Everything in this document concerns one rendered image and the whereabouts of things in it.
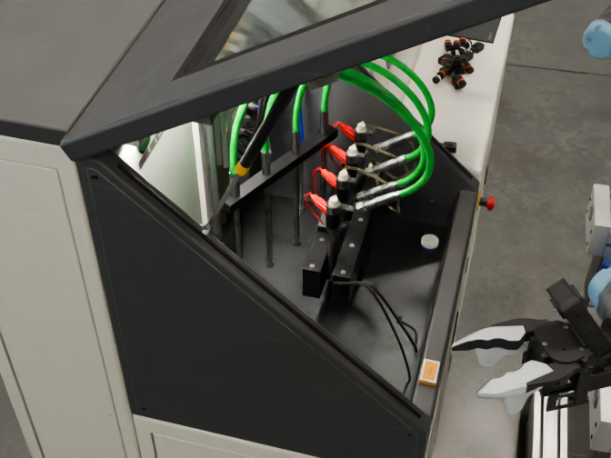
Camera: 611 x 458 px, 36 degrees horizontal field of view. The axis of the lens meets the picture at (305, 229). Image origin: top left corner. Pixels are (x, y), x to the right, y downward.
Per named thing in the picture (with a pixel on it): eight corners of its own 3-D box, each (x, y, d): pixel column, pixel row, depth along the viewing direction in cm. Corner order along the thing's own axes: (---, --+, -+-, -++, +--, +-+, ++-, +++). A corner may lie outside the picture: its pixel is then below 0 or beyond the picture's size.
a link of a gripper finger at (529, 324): (492, 353, 113) (564, 355, 112) (493, 343, 112) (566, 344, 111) (488, 327, 117) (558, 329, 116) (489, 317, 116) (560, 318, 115)
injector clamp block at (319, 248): (347, 327, 196) (350, 277, 185) (302, 317, 197) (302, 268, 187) (381, 220, 219) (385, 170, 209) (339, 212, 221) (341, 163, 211)
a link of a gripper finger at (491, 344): (449, 376, 116) (525, 378, 115) (452, 341, 113) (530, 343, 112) (448, 359, 119) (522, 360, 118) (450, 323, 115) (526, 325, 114)
